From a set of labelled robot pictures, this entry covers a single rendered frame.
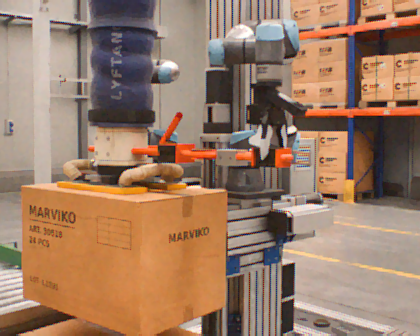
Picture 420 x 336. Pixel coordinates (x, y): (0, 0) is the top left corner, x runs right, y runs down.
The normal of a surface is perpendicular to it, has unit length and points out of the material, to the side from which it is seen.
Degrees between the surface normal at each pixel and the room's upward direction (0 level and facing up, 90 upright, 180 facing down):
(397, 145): 90
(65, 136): 88
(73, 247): 89
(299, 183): 90
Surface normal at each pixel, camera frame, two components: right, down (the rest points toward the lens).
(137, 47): 0.59, 0.36
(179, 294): 0.79, 0.04
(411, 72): -0.72, 0.12
